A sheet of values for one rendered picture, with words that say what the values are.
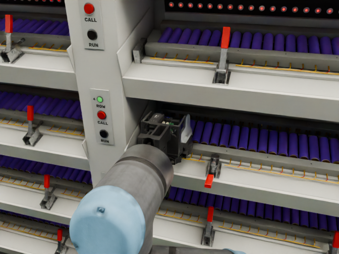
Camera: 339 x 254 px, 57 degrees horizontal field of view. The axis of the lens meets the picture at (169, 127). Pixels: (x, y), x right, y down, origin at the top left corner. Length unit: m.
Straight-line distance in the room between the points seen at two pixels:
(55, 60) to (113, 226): 0.41
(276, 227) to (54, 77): 0.59
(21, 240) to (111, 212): 0.79
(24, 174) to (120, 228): 0.66
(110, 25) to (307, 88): 0.34
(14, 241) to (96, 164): 0.52
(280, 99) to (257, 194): 0.21
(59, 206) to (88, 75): 0.42
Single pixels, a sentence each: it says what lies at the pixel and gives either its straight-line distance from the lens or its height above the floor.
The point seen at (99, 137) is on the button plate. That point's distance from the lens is 0.67.
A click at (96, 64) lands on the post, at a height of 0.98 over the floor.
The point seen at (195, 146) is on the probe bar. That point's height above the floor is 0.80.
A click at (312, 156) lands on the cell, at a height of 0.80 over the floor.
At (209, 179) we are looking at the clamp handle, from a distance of 0.59.
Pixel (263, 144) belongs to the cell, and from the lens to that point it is 0.69.
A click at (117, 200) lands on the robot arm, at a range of 0.38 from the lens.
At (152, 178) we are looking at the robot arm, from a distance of 0.43.
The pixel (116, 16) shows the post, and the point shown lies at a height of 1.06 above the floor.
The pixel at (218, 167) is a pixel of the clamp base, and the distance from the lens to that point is 0.64.
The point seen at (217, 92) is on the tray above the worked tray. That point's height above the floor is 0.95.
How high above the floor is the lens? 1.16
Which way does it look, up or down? 29 degrees down
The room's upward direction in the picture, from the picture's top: straight up
